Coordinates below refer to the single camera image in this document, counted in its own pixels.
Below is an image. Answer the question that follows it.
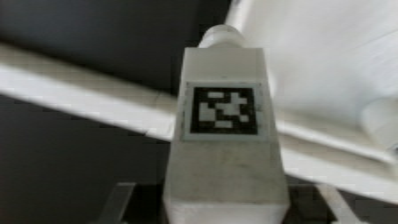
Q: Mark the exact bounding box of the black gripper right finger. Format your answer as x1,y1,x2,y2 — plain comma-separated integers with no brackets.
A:
286,184,370,224

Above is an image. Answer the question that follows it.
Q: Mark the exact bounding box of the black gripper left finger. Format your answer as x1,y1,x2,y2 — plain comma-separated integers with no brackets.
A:
89,182,162,224

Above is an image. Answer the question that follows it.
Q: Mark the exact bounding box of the white square tabletop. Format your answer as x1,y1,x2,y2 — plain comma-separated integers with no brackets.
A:
226,0,398,160

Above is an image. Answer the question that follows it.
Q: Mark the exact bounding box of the white front fence wall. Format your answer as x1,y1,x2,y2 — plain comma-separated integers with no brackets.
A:
0,43,398,204

